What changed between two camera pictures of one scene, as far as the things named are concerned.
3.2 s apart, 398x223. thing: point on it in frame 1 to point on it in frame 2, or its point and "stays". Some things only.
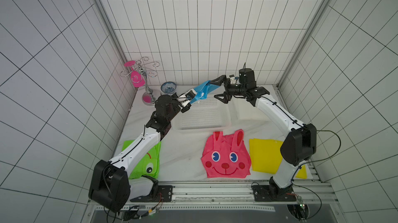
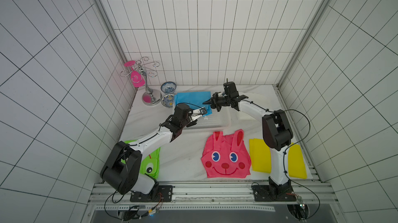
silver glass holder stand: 150,97 stays
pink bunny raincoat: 226,156 stays
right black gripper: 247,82 to 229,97
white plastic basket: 210,113 stays
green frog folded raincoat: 148,164 stays
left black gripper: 185,108 to 192,123
